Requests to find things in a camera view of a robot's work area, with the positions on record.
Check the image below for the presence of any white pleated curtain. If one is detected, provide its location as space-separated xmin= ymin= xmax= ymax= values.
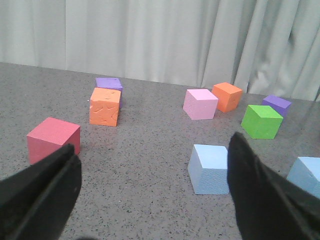
xmin=0 ymin=0 xmax=320 ymax=101

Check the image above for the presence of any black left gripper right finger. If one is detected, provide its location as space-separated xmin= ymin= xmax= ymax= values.
xmin=227 ymin=132 xmax=320 ymax=240

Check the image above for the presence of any red foam cube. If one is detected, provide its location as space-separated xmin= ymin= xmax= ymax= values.
xmin=26 ymin=117 xmax=81 ymax=165

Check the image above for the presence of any light blue dented foam cube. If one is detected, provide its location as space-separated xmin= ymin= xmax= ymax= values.
xmin=287 ymin=156 xmax=320 ymax=199

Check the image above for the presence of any dented orange foam cube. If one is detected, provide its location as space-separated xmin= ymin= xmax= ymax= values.
xmin=89 ymin=87 xmax=121 ymax=127

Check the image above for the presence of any pink foam cube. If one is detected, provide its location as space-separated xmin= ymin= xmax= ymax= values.
xmin=183 ymin=89 xmax=219 ymax=120

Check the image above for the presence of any smooth orange foam cube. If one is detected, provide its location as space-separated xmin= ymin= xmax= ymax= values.
xmin=211 ymin=82 xmax=243 ymax=113

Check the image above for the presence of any green foam cube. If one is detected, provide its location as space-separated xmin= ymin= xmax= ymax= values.
xmin=241 ymin=104 xmax=284 ymax=140

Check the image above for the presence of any purple foam cube centre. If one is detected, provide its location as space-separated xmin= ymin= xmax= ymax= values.
xmin=261 ymin=95 xmax=292 ymax=118

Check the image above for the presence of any purple foam cube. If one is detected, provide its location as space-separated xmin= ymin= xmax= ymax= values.
xmin=261 ymin=95 xmax=292 ymax=118
xmin=90 ymin=77 xmax=123 ymax=109

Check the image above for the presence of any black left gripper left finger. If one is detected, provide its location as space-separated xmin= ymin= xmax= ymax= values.
xmin=0 ymin=144 xmax=82 ymax=240

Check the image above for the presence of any purple foam cube left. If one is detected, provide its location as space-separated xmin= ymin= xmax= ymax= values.
xmin=90 ymin=77 xmax=123 ymax=109

